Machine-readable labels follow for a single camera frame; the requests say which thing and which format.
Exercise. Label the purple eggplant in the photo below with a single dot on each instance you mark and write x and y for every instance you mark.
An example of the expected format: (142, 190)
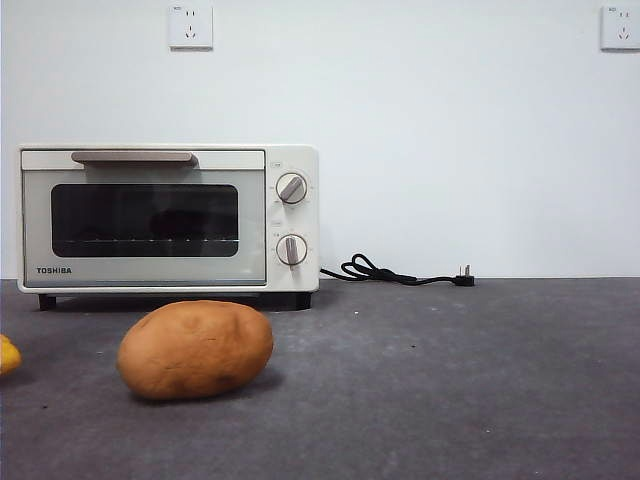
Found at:
(185, 227)

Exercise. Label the yellow fruit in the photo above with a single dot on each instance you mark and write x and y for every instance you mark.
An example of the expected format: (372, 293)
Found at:
(6, 357)

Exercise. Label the cream Toshiba toaster oven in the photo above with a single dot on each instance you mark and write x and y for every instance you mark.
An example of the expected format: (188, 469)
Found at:
(305, 155)

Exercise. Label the oven temperature knob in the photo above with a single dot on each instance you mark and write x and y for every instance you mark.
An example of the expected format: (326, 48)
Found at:
(291, 188)

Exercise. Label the oven timer knob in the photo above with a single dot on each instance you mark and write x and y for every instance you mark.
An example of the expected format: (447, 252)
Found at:
(291, 249)

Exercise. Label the white wall socket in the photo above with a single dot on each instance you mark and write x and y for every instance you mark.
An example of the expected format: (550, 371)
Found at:
(622, 29)
(190, 27)

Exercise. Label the brown potato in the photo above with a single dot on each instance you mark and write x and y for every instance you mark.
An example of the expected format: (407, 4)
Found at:
(195, 350)

